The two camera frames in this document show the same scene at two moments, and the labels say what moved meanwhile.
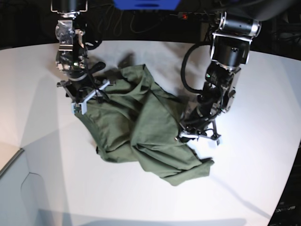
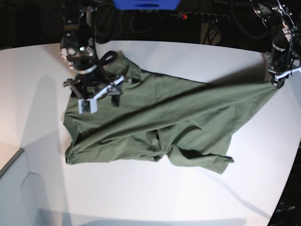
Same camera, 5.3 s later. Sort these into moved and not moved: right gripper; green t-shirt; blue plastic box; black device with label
Moved: green t-shirt; right gripper
Not moved: blue plastic box; black device with label
